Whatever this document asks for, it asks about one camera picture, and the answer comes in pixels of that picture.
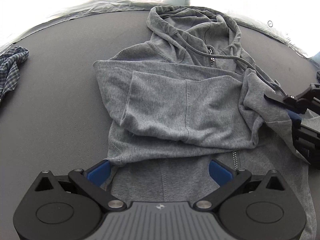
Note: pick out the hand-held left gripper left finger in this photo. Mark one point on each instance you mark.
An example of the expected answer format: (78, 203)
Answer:
(98, 173)

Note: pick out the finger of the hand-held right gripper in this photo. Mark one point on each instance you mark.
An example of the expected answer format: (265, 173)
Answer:
(308, 145)
(301, 101)

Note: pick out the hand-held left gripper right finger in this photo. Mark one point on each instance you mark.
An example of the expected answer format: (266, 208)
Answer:
(220, 172)

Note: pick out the grey zip hoodie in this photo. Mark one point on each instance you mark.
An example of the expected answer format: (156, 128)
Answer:
(162, 100)

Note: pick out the blue plaid shirt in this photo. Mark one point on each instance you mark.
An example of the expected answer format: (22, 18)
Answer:
(11, 72)

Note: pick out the white printed sheet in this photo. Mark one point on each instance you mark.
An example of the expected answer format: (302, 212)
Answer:
(95, 7)

